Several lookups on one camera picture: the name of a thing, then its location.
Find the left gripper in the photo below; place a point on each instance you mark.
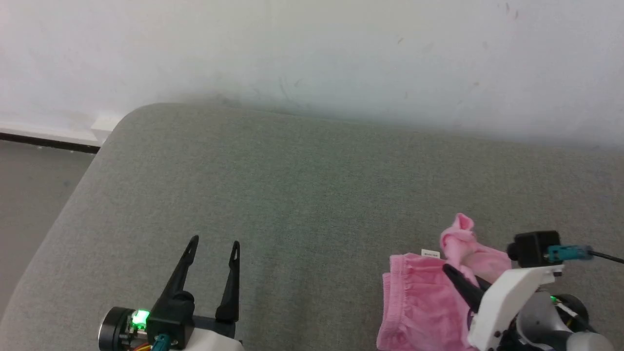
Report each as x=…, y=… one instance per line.
x=170, y=321

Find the pink garment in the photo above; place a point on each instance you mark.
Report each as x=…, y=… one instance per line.
x=419, y=302

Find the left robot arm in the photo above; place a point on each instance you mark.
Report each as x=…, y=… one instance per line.
x=114, y=329

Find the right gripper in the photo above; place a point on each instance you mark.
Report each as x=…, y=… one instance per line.
x=507, y=297

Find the white wall baseboard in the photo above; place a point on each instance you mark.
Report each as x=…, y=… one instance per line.
x=48, y=132

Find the grey fabric sofa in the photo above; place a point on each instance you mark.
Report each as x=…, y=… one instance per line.
x=312, y=195

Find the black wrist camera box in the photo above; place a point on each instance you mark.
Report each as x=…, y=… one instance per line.
x=534, y=248

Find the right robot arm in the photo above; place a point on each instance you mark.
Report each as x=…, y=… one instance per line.
x=541, y=321

